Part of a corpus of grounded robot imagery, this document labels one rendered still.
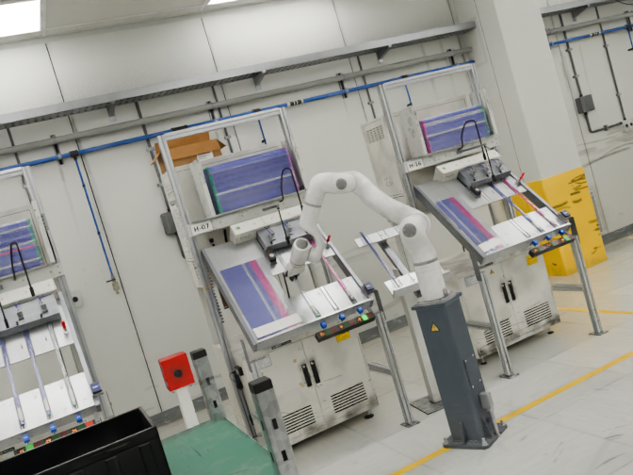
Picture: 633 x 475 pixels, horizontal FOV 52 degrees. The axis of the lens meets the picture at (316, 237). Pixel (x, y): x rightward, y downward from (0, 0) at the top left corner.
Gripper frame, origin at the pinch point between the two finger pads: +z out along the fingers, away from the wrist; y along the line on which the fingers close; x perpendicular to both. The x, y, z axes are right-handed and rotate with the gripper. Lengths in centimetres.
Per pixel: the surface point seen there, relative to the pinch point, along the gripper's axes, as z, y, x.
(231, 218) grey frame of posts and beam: 0, 16, -48
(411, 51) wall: 67, -236, -214
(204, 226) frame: 0, 32, -48
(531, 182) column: 114, -295, -70
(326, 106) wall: 84, -136, -188
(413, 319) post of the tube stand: 16, -58, 42
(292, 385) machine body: 40, 15, 43
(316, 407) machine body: 50, 5, 57
